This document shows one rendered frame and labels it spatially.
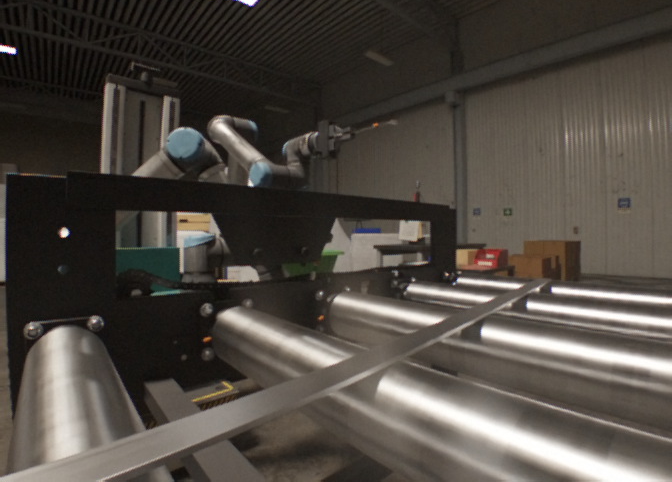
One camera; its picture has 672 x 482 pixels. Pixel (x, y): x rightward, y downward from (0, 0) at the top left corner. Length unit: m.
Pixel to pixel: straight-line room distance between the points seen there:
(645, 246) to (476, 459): 10.38
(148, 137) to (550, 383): 1.82
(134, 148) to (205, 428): 1.69
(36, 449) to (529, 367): 0.58
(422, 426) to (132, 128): 1.78
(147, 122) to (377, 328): 1.54
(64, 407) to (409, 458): 0.31
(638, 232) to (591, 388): 10.10
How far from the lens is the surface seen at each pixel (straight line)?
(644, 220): 10.65
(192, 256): 1.72
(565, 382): 0.60
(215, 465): 0.51
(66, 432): 0.34
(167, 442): 0.28
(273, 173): 1.27
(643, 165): 10.76
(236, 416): 0.30
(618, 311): 0.88
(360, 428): 0.41
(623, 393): 0.59
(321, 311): 0.92
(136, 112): 1.94
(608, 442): 0.33
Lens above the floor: 1.06
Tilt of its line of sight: 1 degrees up
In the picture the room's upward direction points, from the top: straight up
